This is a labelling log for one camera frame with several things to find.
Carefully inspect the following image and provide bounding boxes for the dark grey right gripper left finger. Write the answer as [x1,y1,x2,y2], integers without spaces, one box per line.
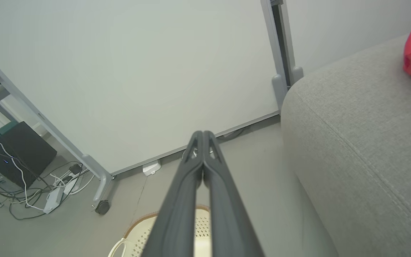
[141,130,206,257]

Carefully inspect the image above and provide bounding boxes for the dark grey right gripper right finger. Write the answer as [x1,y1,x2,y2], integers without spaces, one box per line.
[203,130,265,257]

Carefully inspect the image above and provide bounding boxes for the cream perforated laundry basket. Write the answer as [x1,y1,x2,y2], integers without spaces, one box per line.
[107,205,213,257]

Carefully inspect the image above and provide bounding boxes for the black caster wheel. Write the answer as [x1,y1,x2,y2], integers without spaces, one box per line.
[95,200,111,215]

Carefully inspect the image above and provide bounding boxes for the grey partition foot with caster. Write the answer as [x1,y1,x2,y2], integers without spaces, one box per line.
[82,154,114,209]

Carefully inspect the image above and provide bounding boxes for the short white power strip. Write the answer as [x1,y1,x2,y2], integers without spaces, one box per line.
[63,175,81,195]

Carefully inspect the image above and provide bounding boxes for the grey fabric sofa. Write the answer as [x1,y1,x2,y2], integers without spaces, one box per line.
[280,34,411,257]

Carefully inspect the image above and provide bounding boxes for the wide white partition panel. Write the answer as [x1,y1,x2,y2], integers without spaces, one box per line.
[0,0,291,176]

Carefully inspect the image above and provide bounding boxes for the black computer box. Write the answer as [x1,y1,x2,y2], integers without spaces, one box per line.
[0,121,58,190]

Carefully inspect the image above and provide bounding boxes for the narrow white partition panel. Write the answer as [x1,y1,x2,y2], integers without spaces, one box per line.
[286,0,411,75]

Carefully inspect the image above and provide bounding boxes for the white power strip with cables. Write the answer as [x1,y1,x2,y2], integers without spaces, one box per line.
[50,171,96,196]

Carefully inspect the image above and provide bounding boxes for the black floor cables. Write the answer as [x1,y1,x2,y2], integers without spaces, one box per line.
[0,161,85,220]

